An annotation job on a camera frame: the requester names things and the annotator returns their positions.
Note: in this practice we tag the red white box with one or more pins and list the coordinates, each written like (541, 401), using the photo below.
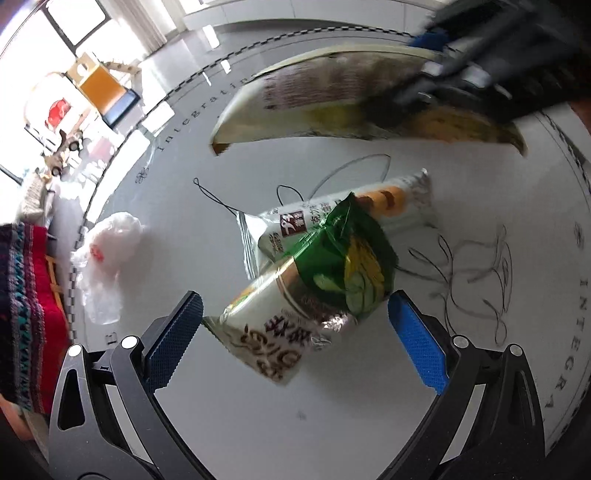
(57, 110)

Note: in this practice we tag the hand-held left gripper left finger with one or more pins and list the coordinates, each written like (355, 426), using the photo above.
(175, 341)

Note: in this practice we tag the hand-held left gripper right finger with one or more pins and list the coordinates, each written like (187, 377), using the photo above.
(418, 341)

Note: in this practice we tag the white cookie packet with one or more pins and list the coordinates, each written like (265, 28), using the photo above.
(286, 226)

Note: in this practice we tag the white plastic bag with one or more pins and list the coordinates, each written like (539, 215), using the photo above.
(111, 244)

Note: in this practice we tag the orange and blue box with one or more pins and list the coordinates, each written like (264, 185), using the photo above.
(99, 87)

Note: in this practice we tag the green snack packet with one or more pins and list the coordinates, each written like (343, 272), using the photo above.
(355, 267)

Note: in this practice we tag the yellow printed snack bag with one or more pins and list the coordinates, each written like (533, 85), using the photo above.
(323, 97)

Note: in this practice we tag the patterned knit blanket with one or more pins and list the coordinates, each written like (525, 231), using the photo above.
(27, 300)

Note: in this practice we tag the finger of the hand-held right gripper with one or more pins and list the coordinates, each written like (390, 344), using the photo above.
(415, 94)
(431, 39)

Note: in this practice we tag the white gold snack packet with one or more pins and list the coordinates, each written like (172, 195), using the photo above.
(272, 332)

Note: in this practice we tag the wooden toy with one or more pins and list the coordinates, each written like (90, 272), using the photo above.
(69, 143)

